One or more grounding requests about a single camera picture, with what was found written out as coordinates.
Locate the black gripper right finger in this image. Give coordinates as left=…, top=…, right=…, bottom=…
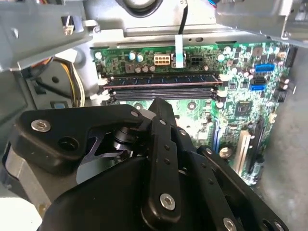
left=166, top=101, right=289, bottom=231

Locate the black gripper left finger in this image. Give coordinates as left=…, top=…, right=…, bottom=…
left=2, top=97, right=182, bottom=223

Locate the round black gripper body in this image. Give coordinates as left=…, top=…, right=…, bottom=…
left=40, top=156, right=217, bottom=231

